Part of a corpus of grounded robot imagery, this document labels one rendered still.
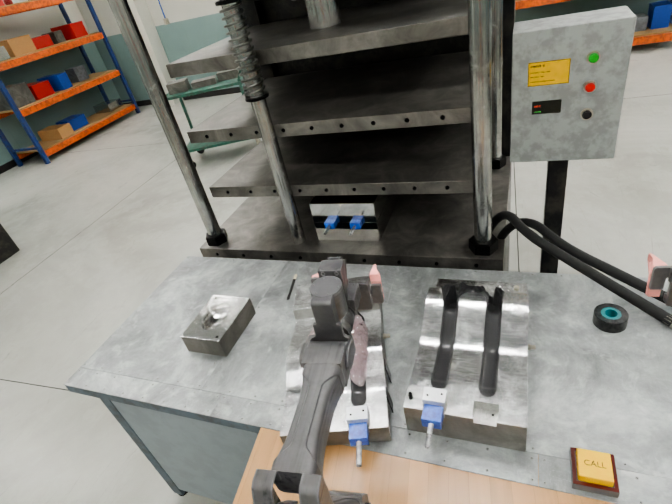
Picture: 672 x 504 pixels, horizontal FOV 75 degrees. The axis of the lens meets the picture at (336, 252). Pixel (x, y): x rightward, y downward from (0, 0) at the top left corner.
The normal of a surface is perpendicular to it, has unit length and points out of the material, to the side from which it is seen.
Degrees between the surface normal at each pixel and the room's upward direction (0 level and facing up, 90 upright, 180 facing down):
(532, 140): 90
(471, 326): 28
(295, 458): 1
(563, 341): 0
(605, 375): 0
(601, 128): 90
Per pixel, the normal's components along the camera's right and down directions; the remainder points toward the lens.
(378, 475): -0.20, -0.81
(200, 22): -0.29, 0.59
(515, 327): -0.33, -0.44
